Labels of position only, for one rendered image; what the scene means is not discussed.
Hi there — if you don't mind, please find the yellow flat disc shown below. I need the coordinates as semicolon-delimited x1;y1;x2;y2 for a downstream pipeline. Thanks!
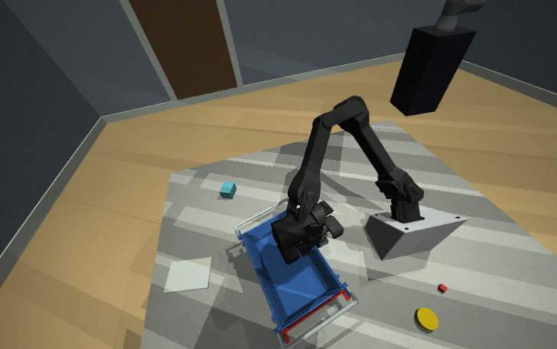
415;308;438;331

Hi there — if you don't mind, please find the small teal block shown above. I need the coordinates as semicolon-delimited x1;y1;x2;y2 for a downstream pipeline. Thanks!
220;182;237;199

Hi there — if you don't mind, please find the red plastic tray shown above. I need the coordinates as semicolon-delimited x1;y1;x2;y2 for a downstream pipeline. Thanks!
281;290;350;344

